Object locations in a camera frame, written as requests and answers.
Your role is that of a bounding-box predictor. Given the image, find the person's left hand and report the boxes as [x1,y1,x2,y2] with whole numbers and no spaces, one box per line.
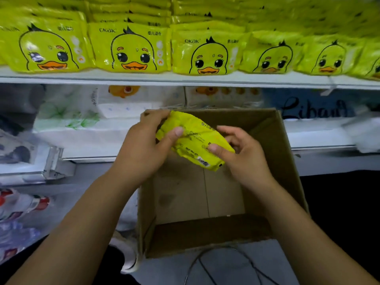
[110,110,185,188]

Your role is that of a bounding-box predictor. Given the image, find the person's right hand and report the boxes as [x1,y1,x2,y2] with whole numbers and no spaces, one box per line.
[208,125,277,190]

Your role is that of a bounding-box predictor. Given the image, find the brown cardboard box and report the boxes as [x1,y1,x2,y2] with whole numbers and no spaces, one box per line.
[137,107,310,259]

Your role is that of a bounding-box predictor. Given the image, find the white metal shelf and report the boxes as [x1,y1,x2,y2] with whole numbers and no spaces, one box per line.
[0,0,380,164]

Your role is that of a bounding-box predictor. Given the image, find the person's left forearm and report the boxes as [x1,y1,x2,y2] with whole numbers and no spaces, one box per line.
[6,172,143,285]

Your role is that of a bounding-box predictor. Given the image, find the person's right forearm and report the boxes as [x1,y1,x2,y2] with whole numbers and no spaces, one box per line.
[255,175,378,285]

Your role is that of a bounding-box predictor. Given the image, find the white blue plastic bag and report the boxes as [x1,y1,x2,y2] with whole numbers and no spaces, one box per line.
[114,187,141,234]

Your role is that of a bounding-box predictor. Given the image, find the white pegboard shelf unit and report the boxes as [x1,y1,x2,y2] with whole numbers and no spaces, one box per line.
[0,145,77,186]

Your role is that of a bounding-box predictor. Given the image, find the person's left cream clog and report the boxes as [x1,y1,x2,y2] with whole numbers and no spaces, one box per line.
[108,230,143,275]

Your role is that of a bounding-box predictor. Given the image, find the person's black trousers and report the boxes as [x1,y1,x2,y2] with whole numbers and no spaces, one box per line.
[0,169,380,285]

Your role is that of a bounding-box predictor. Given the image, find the green white tissue pack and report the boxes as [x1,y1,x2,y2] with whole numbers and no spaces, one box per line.
[32,86,146,158]

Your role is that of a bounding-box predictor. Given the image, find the MIQI boxes with fruit print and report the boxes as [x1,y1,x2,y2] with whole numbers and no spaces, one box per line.
[0,112,63,176]

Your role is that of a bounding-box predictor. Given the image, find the blue white roll pack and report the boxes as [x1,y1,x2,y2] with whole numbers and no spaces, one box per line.
[346,104,380,154]

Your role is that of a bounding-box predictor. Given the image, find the pack of red-capped bottles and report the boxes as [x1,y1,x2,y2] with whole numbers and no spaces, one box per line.
[0,187,51,262]

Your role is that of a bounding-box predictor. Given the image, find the metal frame stool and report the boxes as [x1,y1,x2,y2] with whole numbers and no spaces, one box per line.
[183,244,280,285]

